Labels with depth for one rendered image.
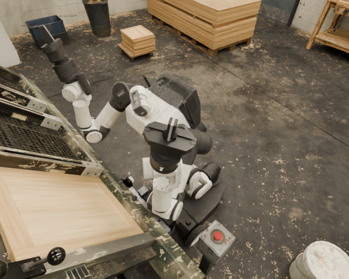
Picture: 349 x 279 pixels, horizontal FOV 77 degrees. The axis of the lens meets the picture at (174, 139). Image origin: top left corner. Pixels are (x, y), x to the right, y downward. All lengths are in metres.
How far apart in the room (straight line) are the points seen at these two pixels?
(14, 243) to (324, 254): 1.72
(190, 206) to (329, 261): 1.02
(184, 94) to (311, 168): 2.10
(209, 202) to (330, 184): 1.34
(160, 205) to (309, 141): 2.52
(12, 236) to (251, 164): 2.22
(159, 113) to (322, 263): 1.48
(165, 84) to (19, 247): 0.77
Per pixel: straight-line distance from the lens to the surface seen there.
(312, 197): 2.59
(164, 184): 0.74
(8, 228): 0.82
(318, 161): 2.93
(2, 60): 4.95
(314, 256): 1.90
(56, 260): 0.60
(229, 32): 4.50
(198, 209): 1.98
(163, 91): 1.00
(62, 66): 1.02
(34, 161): 1.08
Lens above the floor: 1.96
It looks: 47 degrees down
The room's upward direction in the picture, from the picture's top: straight up
